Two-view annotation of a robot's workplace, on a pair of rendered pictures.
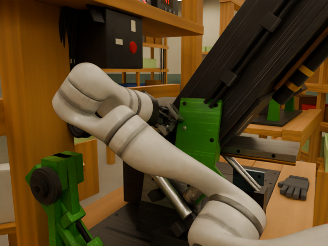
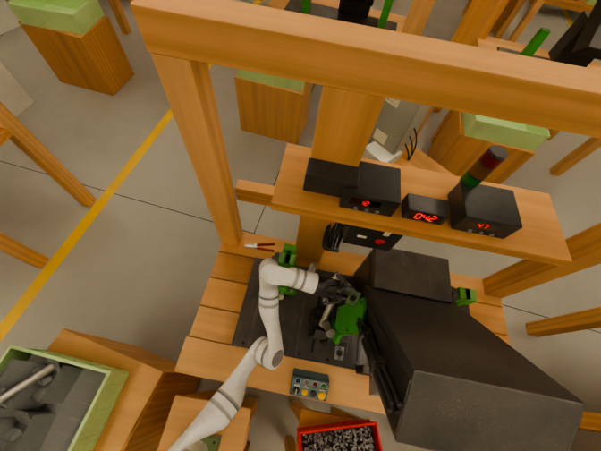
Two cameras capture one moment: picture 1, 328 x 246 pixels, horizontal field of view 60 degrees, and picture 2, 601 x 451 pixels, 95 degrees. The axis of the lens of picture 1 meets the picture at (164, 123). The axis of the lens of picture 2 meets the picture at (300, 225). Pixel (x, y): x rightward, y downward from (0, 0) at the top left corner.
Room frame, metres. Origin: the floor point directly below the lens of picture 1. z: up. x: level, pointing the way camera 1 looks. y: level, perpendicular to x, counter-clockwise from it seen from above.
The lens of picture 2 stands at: (0.39, -0.18, 2.22)
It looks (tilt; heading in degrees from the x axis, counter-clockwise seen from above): 60 degrees down; 62
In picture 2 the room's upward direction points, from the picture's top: 10 degrees clockwise
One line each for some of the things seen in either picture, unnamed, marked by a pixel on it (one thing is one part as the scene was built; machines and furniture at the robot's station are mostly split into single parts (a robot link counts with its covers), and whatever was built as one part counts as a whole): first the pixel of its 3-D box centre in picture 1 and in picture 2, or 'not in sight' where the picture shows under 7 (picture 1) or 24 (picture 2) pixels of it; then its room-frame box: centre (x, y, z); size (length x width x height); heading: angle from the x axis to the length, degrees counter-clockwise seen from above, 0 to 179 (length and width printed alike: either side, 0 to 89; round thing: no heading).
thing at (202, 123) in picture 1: (200, 135); (358, 319); (0.75, -0.10, 1.17); 0.13 x 0.12 x 0.20; 151
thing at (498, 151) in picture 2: not in sight; (493, 157); (1.09, 0.13, 1.71); 0.05 x 0.05 x 0.04
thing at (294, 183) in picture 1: (293, 186); not in sight; (1.02, -0.49, 0.91); 0.20 x 0.11 x 0.03; 149
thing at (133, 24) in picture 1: (110, 42); (373, 223); (0.85, 0.16, 1.42); 0.17 x 0.12 x 0.15; 151
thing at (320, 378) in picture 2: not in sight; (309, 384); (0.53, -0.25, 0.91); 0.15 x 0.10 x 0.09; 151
